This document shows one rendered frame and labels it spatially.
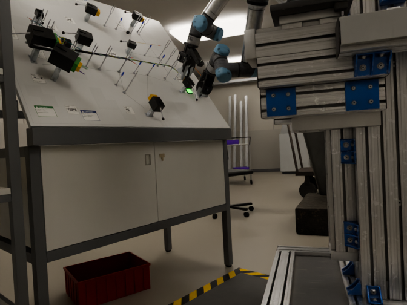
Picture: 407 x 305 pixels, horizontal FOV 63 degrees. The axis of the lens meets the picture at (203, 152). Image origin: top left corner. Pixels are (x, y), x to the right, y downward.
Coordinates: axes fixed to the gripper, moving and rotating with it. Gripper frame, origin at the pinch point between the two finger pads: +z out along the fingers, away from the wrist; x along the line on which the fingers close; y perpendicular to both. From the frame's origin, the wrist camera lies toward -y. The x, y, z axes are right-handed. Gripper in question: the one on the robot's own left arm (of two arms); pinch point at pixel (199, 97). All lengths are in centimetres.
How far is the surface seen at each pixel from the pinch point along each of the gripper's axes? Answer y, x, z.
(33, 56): -35, 76, -23
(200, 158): -28.5, -11.5, 17.3
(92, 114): -49, 46, -16
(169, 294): -97, -16, 47
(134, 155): -52, 24, -1
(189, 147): -28.7, -2.5, 10.8
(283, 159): 338, -300, 423
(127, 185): -65, 23, 5
